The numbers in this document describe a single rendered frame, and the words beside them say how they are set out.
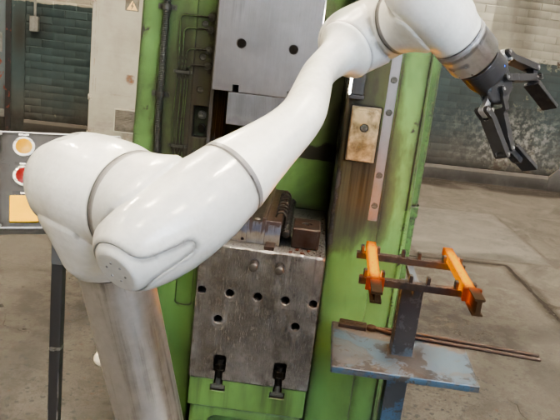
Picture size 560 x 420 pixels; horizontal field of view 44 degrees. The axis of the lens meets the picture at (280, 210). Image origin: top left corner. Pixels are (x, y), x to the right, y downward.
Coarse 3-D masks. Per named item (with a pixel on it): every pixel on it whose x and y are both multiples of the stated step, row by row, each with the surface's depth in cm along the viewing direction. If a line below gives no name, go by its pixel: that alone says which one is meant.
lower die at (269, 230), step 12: (276, 192) 246; (276, 204) 230; (264, 216) 212; (252, 228) 212; (264, 228) 212; (276, 228) 211; (240, 240) 213; (252, 240) 213; (264, 240) 212; (276, 240) 212
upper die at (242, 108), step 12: (228, 96) 202; (240, 96) 202; (252, 96) 201; (264, 96) 201; (228, 108) 203; (240, 108) 203; (252, 108) 202; (264, 108) 202; (228, 120) 204; (240, 120) 204; (252, 120) 203
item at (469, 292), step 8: (448, 248) 209; (448, 256) 201; (456, 256) 202; (448, 264) 199; (456, 264) 195; (456, 272) 189; (464, 272) 188; (464, 280) 182; (464, 288) 175; (472, 288) 174; (480, 288) 176; (464, 296) 175; (472, 296) 169; (480, 296) 169; (472, 304) 171; (480, 304) 167; (472, 312) 168; (480, 312) 168
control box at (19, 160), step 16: (0, 144) 191; (32, 144) 194; (0, 160) 190; (16, 160) 192; (0, 176) 189; (0, 192) 188; (16, 192) 190; (0, 208) 187; (0, 224) 186; (16, 224) 188; (32, 224) 189
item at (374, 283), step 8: (368, 248) 199; (376, 248) 200; (368, 256) 193; (376, 256) 194; (368, 264) 186; (376, 264) 187; (368, 272) 182; (376, 272) 180; (368, 280) 175; (376, 280) 174; (384, 280) 174; (368, 288) 175; (376, 288) 168; (376, 296) 166
